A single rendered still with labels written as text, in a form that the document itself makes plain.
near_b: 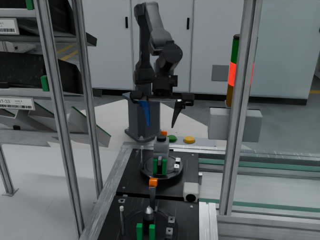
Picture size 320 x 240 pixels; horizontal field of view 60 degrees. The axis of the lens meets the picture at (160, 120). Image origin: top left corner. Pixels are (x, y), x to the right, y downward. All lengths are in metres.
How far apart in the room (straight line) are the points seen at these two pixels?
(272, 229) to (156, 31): 0.65
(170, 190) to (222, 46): 3.14
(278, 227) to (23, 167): 0.93
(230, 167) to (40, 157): 0.83
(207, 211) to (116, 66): 3.42
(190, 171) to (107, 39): 3.26
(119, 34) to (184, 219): 3.39
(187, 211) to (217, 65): 3.22
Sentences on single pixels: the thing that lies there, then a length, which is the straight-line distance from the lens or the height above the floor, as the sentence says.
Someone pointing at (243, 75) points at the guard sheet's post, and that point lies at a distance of 0.62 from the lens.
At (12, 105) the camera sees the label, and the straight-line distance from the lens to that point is 0.69.
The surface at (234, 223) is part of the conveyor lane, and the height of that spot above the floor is 0.93.
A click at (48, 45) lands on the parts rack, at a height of 1.41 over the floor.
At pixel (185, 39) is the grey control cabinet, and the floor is 0.85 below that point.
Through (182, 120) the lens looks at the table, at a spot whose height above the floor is 0.86.
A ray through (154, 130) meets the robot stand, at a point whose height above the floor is 0.90.
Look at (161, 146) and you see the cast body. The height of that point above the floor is 1.08.
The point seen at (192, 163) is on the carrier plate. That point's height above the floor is 0.97.
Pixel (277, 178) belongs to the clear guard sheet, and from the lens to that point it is 0.76.
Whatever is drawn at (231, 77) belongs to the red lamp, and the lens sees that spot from 0.64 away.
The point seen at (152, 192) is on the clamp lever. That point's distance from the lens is 0.73.
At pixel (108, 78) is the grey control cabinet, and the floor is 0.27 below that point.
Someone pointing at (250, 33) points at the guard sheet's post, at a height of 1.43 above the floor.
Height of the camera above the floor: 1.51
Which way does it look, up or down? 26 degrees down
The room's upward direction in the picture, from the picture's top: straight up
